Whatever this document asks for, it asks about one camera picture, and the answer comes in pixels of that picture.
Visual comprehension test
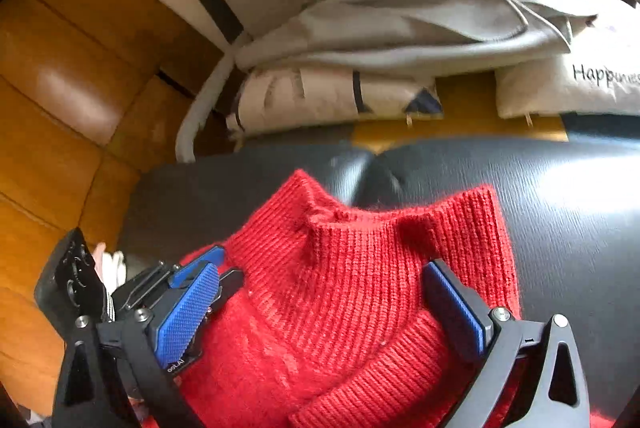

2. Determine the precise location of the white curved tube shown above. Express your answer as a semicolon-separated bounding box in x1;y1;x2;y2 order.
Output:
175;31;250;163

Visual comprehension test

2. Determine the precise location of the white patterned pillow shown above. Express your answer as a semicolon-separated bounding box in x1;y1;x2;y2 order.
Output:
226;67;444;136

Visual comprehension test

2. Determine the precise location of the red knitted sweater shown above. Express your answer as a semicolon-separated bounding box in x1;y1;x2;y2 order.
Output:
134;168;622;428

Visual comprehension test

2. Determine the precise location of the white Happiness pillow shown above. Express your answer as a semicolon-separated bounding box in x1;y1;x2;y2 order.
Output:
496;0;639;119

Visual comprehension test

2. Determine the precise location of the grey garment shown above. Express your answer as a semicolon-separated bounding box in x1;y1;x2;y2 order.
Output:
236;0;599;76

